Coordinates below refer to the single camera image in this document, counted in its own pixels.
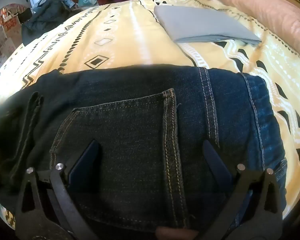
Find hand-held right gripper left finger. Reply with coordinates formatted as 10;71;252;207
15;139;102;240

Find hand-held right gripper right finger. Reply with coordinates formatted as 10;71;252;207
197;139;284;240

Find dark blue denim pants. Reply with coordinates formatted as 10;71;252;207
0;65;288;233

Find yellow patterned bedsheet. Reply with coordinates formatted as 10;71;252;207
0;0;300;230

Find grey folded cloth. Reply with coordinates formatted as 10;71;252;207
154;5;262;47

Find dark teal jacket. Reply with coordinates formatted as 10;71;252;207
21;0;78;47

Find brick arch shelf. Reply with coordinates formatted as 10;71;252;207
0;2;32;75

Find pink bolster pillow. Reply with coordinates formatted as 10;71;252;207
177;0;300;67

